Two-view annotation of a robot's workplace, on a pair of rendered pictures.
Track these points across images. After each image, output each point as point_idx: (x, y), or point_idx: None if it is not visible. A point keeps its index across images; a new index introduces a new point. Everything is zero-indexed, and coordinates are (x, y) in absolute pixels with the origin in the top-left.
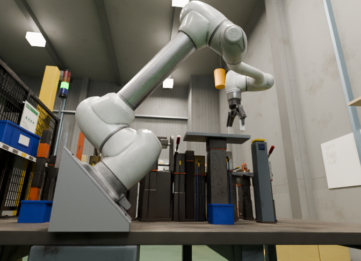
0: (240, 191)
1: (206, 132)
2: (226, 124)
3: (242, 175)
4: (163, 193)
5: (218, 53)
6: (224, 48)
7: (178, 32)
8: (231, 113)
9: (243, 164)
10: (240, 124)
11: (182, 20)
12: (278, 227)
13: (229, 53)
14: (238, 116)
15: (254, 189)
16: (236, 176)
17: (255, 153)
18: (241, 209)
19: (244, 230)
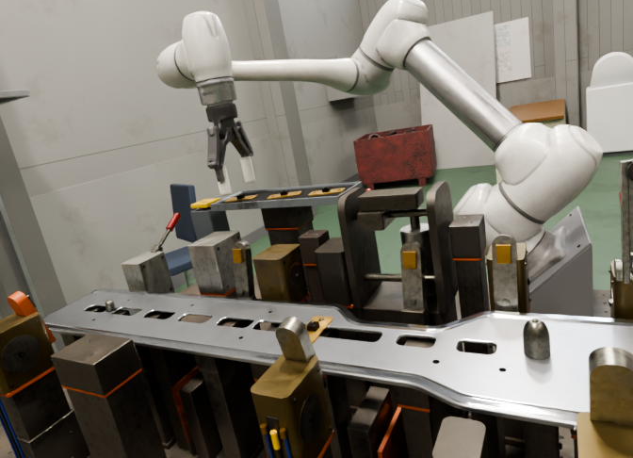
0: (51, 394)
1: (321, 185)
2: (218, 158)
3: (100, 317)
4: None
5: (375, 80)
6: (383, 89)
7: (429, 38)
8: (229, 134)
9: (25, 297)
10: (252, 169)
11: (425, 23)
12: None
13: (375, 93)
14: (244, 148)
15: None
16: (89, 330)
17: (227, 229)
18: (71, 446)
19: (389, 284)
